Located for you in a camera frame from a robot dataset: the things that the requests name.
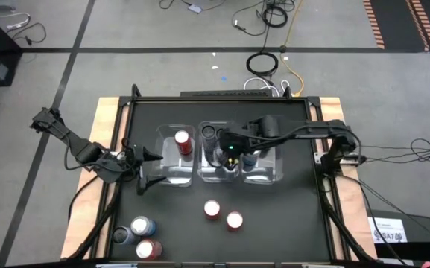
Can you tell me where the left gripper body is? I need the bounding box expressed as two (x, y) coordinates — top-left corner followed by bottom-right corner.
(124, 145), (145, 194)

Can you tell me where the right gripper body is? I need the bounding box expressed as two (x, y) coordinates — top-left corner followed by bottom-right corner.
(220, 126), (256, 159)

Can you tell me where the silver and blue can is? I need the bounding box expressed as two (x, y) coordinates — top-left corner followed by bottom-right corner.
(242, 151), (259, 168)
(130, 215), (158, 238)

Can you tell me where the clear plastic bin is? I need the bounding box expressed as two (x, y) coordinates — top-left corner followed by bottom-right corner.
(154, 124), (196, 188)
(197, 120), (242, 184)
(241, 139), (285, 186)

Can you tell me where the red Fanta soda can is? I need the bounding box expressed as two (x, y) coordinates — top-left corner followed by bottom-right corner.
(173, 129), (195, 156)
(225, 211), (244, 232)
(203, 200), (222, 221)
(135, 238), (163, 261)

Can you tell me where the black power strip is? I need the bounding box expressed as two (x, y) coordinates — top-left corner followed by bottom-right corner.
(180, 89), (274, 98)

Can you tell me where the light wooden base board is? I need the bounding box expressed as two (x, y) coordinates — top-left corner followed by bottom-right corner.
(60, 96), (379, 261)

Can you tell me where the white paper sign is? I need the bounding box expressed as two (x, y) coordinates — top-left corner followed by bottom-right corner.
(367, 217), (408, 245)

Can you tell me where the black orange-striped floor mat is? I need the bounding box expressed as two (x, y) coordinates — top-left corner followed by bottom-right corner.
(362, 0), (430, 53)

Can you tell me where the black box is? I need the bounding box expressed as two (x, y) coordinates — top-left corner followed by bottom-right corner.
(367, 208), (430, 261)

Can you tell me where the black metal table frame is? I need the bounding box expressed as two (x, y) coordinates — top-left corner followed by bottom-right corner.
(63, 83), (379, 268)

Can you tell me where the white looped cable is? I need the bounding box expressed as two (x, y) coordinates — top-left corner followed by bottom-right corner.
(243, 76), (290, 96)

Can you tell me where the black coiled cable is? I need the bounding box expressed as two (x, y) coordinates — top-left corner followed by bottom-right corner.
(261, 5), (288, 29)
(246, 51), (279, 77)

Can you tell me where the yellow floor cable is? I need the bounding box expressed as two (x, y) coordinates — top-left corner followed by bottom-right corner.
(279, 0), (306, 97)

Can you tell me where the black thin cable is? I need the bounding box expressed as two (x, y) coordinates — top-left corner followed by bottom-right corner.
(7, 22), (48, 48)

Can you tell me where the white thin cable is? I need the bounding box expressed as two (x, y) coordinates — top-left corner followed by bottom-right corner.
(0, 11), (32, 31)

